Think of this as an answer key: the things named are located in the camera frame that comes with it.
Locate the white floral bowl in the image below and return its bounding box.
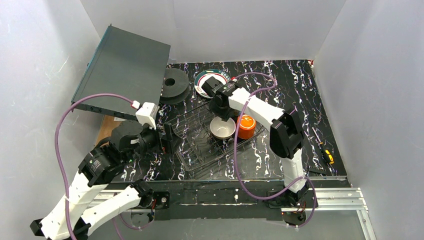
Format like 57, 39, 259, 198
209, 116, 236, 140

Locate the orange mug black handle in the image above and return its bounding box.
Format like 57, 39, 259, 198
237, 114, 257, 140

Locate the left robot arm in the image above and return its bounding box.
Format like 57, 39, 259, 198
30, 120, 182, 240

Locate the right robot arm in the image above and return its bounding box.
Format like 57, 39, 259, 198
201, 77, 318, 214

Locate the white plate green red rim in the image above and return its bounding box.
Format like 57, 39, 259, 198
193, 69, 232, 100

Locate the black foam spool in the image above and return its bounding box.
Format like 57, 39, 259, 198
159, 68, 190, 105

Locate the wooden board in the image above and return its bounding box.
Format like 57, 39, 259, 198
94, 115, 124, 145

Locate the dark grey metal box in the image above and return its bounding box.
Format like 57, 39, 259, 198
71, 25, 171, 105

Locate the black bit holder strip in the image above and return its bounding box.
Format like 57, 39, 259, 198
307, 166, 327, 176

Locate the yellow black screwdriver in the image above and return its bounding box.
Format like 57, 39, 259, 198
311, 127, 335, 165

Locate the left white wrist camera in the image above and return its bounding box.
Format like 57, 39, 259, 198
135, 102, 159, 130

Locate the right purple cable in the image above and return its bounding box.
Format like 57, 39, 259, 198
231, 72, 319, 229

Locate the purple cable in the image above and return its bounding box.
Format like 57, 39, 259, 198
54, 93, 157, 240
231, 72, 319, 229

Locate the wire dish rack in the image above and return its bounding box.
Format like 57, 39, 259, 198
170, 99, 267, 173

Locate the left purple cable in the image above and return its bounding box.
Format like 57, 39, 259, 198
54, 93, 157, 240

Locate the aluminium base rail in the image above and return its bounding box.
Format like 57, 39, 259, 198
61, 187, 378, 240

